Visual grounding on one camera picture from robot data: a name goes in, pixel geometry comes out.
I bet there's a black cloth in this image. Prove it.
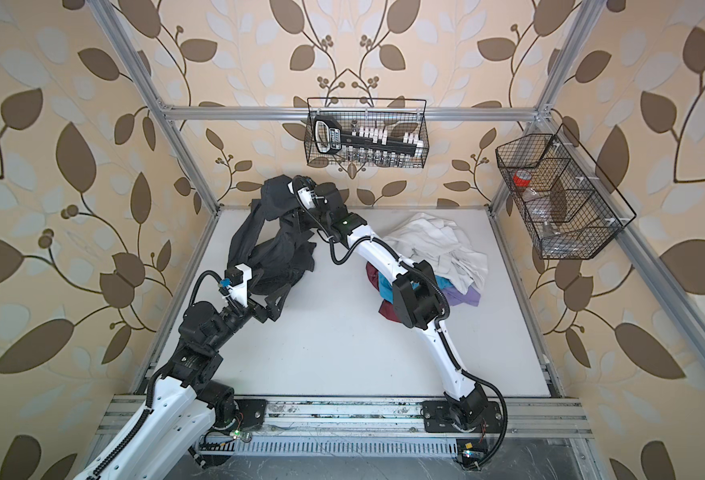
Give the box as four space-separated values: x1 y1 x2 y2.
228 175 316 296

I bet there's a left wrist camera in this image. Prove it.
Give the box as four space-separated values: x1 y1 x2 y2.
220 264 252 307

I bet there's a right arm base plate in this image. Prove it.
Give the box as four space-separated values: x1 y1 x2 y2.
420 399 504 434

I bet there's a teal cloth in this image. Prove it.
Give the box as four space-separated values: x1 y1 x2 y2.
377 273 453 303

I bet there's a back wire basket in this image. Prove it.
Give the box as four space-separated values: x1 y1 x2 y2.
302 96 429 169

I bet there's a white cloth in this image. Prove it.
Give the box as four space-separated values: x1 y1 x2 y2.
384 213 489 294

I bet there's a black handled tool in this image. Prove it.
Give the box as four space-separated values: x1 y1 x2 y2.
312 116 426 157

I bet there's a maroon cloth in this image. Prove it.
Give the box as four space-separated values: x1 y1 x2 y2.
365 262 399 323

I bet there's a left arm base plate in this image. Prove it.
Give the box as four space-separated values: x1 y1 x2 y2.
212 398 268 432

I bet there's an aluminium frame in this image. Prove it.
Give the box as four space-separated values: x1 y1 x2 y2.
75 0 705 480

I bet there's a purple cloth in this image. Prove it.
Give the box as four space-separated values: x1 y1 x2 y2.
441 286 481 307

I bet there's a right black cable conduit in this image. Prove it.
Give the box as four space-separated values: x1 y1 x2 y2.
294 190 509 469

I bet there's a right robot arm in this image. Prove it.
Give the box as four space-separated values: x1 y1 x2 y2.
290 176 488 431

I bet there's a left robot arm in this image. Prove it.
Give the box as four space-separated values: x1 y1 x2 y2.
79 285 290 479

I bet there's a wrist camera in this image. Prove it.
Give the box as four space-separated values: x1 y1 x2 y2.
294 186 318 210
220 264 252 307

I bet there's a wire basket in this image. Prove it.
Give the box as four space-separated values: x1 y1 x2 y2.
495 125 636 260
302 96 429 169

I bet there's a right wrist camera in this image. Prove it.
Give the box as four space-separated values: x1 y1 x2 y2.
294 186 318 210

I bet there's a right wire basket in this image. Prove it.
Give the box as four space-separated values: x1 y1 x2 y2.
495 125 636 260

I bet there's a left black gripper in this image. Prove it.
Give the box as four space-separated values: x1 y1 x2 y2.
205 284 288 357

